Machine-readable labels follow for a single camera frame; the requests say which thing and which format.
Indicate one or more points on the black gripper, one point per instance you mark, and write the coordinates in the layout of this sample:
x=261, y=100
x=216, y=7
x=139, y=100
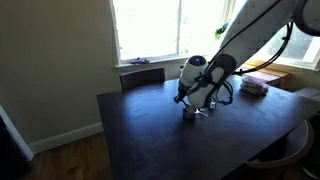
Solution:
x=182, y=93

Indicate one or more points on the half cup steel measuring cup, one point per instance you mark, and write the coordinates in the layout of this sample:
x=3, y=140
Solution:
x=189, y=108

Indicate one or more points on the small steel measuring cup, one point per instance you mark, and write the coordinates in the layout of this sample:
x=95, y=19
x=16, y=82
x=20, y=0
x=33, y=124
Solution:
x=212, y=105

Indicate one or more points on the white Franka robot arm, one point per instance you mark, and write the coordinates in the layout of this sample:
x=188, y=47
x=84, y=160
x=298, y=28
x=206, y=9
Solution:
x=253, y=30

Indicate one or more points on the dark wooden dining chair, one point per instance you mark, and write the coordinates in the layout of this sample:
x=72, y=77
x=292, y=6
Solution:
x=143, y=78

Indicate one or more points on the purple item on sill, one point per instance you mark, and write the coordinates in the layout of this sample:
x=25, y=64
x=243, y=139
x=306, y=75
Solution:
x=140, y=61

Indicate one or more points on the crinkled plastic bag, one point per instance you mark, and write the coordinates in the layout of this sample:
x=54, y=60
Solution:
x=255, y=85

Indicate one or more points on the green leafy houseplant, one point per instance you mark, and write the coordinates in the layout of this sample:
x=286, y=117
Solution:
x=220, y=30

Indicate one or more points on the white framed window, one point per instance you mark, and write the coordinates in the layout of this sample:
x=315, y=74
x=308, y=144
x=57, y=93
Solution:
x=300, y=46
x=150, y=26

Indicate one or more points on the wooden window bench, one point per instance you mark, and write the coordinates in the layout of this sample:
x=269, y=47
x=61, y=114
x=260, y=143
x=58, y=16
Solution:
x=273, y=75

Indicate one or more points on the white baseboard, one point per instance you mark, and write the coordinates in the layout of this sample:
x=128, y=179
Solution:
x=66, y=138

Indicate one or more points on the pale beige cabinet top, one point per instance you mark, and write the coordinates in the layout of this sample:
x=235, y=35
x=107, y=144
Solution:
x=310, y=93

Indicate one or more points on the curved back wooden chair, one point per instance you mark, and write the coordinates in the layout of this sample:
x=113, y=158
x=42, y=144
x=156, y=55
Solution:
x=305, y=143

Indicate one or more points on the white door frame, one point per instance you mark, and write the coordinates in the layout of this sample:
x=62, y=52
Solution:
x=20, y=140

